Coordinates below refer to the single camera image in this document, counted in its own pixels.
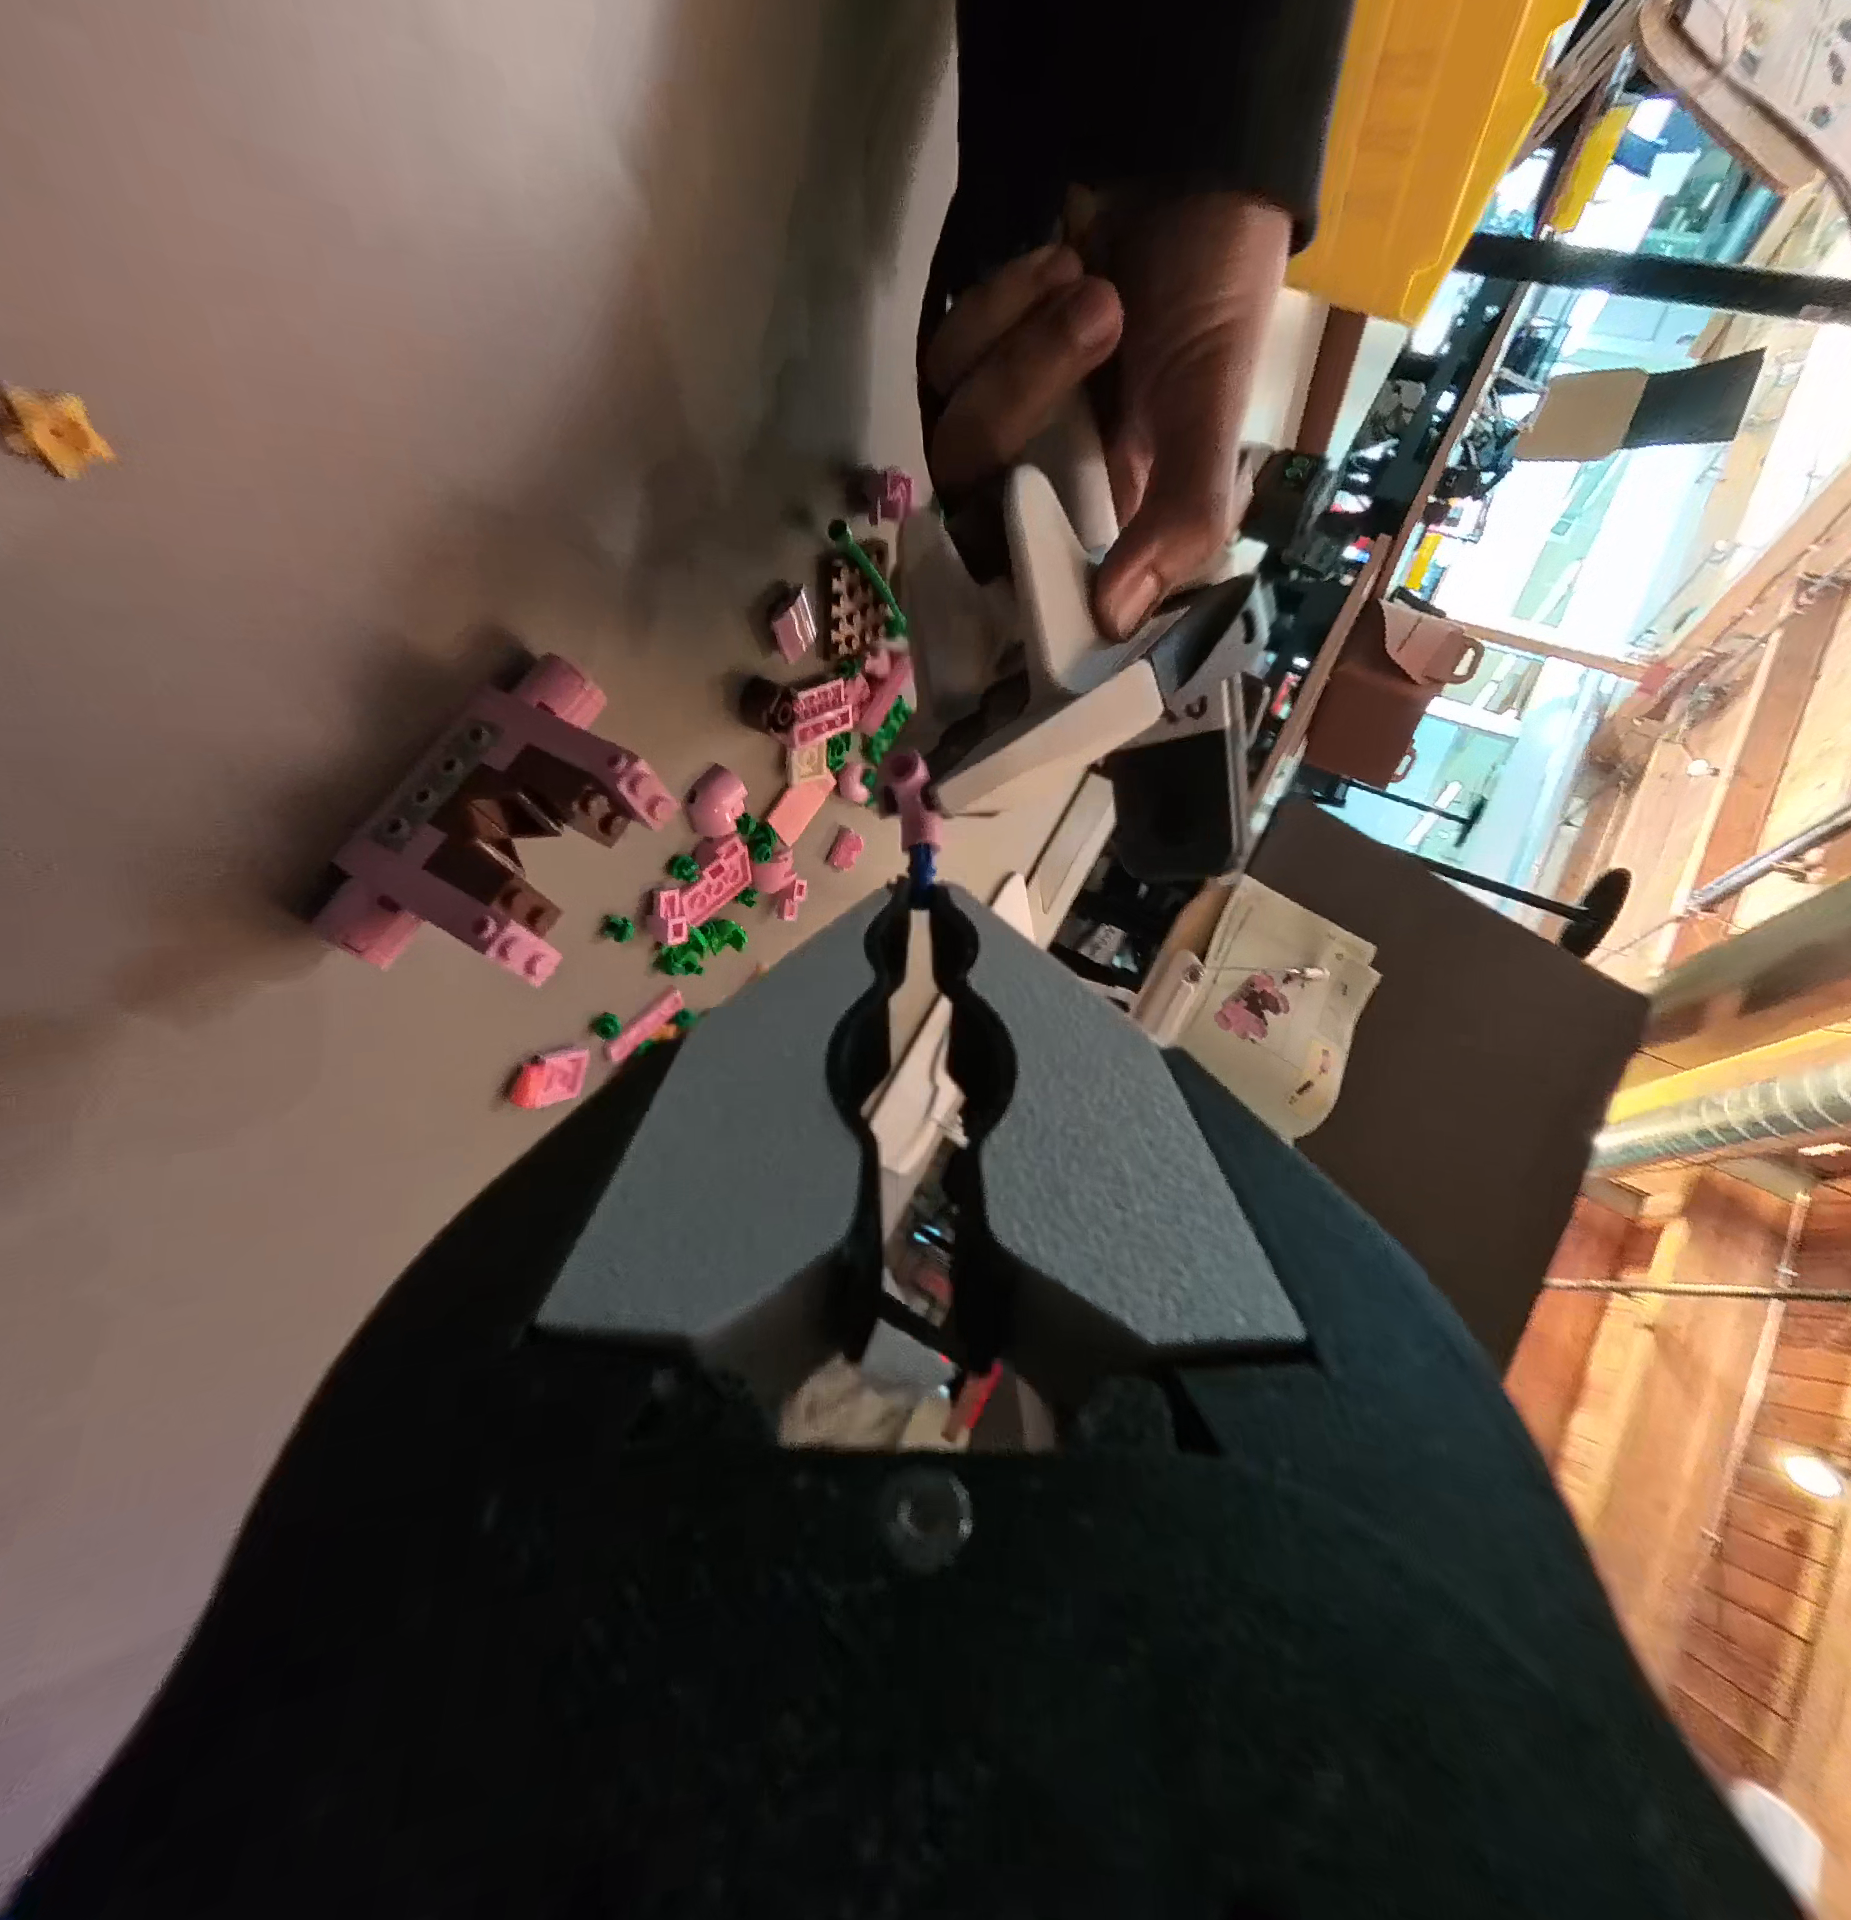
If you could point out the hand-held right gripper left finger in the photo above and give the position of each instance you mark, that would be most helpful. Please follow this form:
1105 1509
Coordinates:
715 1185

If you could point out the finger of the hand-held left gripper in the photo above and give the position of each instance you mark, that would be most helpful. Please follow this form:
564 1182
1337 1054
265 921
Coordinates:
1061 743
956 617

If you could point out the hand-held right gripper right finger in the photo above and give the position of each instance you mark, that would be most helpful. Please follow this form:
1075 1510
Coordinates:
1121 1185

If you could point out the pink toy connector piece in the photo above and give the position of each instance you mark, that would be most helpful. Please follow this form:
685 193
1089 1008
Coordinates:
915 794

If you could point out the blue toy pin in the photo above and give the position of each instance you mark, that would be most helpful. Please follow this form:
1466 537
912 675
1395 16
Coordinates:
924 870

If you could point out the person's left forearm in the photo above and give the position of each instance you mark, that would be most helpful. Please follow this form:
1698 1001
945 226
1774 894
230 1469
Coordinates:
1152 105

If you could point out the person's left hand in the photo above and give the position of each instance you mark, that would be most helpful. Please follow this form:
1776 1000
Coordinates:
1166 392

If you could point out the building instruction booklet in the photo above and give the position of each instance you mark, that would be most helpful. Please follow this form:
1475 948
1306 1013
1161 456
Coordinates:
1286 1006

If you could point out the pile of small toy bricks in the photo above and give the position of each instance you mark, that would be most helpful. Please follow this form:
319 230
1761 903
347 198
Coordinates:
777 809

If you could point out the brown leather bag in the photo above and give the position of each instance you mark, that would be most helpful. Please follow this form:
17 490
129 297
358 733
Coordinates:
1391 690

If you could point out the dark brown board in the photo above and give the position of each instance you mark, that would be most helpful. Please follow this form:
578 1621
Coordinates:
1466 1081

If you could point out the pink and brown brick assembly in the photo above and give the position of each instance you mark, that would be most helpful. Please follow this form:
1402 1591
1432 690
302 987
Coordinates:
491 840

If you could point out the yellow plastic bin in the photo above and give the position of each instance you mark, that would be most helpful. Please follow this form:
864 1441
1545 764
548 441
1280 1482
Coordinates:
1419 150

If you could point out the yellow star toy piece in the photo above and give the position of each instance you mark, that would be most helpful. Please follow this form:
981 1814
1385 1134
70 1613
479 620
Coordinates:
55 434

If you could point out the silver ventilation duct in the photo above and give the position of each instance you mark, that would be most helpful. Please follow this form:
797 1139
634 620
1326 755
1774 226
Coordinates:
1750 1109

